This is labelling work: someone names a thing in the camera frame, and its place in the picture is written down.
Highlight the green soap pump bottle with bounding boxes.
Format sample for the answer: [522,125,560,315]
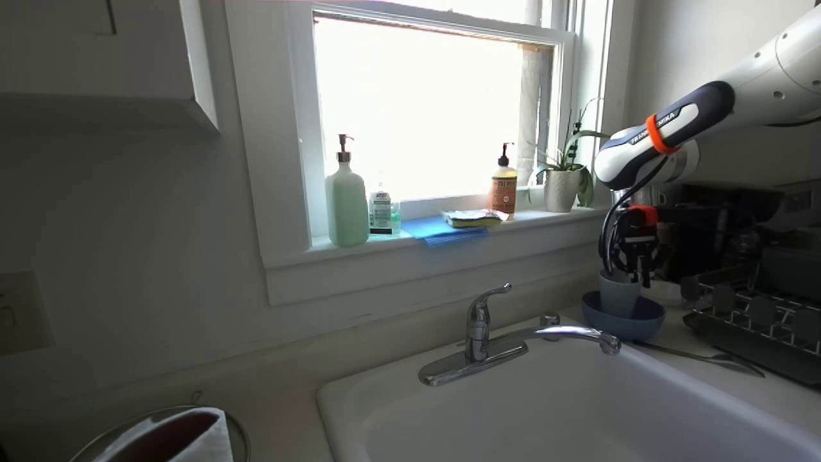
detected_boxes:
[322,130,372,252]

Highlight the white plant pot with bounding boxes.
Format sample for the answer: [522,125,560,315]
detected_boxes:
[544,165,584,215]

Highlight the flat soap dish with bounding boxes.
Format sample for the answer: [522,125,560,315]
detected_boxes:
[440,205,511,232]

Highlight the dark dish rack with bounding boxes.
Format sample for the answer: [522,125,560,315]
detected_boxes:
[678,264,821,393]

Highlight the white window frame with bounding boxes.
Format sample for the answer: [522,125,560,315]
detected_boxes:
[224,0,638,309]

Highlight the white wall cabinet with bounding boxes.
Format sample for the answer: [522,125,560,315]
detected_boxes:
[0,0,224,137]

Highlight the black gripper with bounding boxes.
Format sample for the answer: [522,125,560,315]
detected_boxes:
[612,204,667,290]

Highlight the amber soap pump bottle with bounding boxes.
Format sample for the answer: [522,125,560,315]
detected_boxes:
[487,138,520,215]

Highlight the white kitchen sink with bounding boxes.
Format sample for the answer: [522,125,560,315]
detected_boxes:
[315,329,821,462]

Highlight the orange cable strap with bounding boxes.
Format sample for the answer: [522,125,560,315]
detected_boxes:
[643,112,683,160]
[626,204,662,229]

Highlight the blue bowl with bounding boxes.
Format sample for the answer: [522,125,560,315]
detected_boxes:
[580,288,667,343]

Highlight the small glass jar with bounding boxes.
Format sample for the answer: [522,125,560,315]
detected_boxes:
[366,188,403,239]

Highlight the blue cloth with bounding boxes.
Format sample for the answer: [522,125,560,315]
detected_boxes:
[397,214,490,248]

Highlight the black countertop appliance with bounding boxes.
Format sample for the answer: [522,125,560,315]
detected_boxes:
[657,178,821,284]

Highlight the chrome faucet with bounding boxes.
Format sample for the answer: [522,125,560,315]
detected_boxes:
[417,279,624,390]

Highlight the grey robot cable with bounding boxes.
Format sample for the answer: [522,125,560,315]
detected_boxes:
[598,152,678,278]

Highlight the green houseplant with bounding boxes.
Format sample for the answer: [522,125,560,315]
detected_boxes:
[533,101,612,207]

